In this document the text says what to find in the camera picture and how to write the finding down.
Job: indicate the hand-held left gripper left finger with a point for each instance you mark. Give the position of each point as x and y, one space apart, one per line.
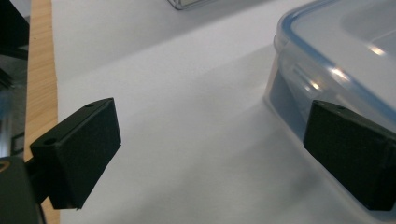
74 155

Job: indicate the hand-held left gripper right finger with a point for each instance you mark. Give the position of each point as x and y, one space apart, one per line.
351 149

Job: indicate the clear container with blue-sealed lid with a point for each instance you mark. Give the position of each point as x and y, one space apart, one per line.
342 46

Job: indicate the black stand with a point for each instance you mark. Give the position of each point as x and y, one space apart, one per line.
12 31

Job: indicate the small clear plastic box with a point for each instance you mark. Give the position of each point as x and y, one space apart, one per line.
190 3

